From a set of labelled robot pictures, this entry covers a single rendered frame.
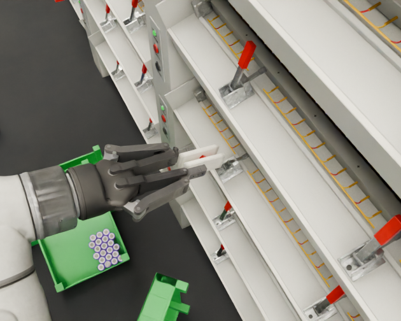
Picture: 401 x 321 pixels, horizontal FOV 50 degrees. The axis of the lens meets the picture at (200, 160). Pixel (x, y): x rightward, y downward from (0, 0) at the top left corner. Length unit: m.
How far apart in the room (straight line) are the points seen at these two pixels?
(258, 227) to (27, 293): 0.35
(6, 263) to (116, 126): 1.03
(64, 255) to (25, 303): 0.71
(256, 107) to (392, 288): 0.27
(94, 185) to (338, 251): 0.31
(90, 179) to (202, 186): 0.42
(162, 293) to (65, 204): 0.51
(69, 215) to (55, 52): 1.33
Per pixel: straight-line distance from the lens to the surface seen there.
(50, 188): 0.58
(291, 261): 0.69
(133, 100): 1.40
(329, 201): 0.52
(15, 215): 0.57
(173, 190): 0.62
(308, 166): 0.54
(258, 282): 0.88
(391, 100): 0.36
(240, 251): 0.90
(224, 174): 0.73
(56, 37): 1.93
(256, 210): 0.72
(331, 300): 0.63
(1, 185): 0.58
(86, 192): 0.59
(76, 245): 1.29
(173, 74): 0.79
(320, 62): 0.38
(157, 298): 1.03
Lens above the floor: 1.18
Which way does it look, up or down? 56 degrees down
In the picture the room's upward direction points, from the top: straight up
